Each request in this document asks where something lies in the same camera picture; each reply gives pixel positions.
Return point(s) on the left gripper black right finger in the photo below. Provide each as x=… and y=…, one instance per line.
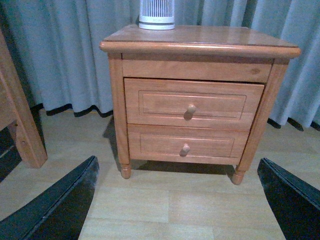
x=294, y=203

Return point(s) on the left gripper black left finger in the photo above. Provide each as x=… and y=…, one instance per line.
x=59, y=212

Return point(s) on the drawer wooden knob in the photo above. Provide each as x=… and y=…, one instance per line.
x=191, y=109
x=184, y=150

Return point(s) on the wooden nightstand cabinet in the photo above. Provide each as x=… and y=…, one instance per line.
x=197, y=53

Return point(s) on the grey curtain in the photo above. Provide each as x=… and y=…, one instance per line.
x=54, y=45

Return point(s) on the white cylindrical air purifier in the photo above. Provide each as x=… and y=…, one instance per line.
x=157, y=14

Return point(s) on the wooden bed frame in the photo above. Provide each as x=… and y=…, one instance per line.
x=15, y=113

